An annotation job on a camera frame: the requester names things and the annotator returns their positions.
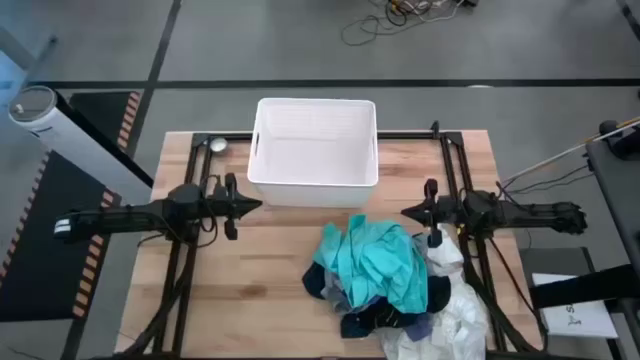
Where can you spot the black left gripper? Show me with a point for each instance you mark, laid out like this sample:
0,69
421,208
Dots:
220,205

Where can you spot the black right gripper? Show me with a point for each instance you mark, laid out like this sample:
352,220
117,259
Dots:
450,212

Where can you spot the white garment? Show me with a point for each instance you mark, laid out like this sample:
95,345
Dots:
460,320

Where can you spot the navy dotted garment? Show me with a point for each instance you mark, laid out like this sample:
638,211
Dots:
365,325

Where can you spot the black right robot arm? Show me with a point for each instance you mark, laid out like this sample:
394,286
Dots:
530,215

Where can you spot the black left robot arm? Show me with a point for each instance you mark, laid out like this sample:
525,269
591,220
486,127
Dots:
125,217

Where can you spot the teal garment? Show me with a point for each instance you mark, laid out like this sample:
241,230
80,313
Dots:
375,260

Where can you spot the small round bowl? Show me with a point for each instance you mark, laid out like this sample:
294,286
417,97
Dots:
218,144

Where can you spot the black garment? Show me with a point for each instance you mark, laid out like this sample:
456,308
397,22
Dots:
439,295

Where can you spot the white perforated plastic basket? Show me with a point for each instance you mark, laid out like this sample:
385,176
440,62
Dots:
312,150

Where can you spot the navy Puma garment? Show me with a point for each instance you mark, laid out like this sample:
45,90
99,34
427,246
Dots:
314,282

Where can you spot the grey garment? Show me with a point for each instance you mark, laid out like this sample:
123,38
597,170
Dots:
336,295

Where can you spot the purple garment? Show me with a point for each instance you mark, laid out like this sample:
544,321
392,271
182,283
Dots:
419,332

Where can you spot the thin metal rod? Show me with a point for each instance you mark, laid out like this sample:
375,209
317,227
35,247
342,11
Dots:
565,153

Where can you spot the small black orange-striped floor mat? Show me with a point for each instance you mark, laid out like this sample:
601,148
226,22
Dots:
100,112

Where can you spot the black flat bar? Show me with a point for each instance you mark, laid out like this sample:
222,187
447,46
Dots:
585,287

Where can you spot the white cylinder with dark top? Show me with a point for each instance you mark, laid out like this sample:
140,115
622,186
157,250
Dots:
75,140

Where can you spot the white paper sheet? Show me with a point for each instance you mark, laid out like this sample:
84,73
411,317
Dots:
575,320

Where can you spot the black desk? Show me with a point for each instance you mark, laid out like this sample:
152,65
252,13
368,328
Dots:
620,200

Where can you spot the large black orange-striped floor mat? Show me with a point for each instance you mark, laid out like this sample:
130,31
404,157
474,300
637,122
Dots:
45,250

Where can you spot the black device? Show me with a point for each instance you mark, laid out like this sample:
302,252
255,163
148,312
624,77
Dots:
625,142

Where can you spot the black aluminium rig frame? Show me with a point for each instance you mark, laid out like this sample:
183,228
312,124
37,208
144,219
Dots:
405,134

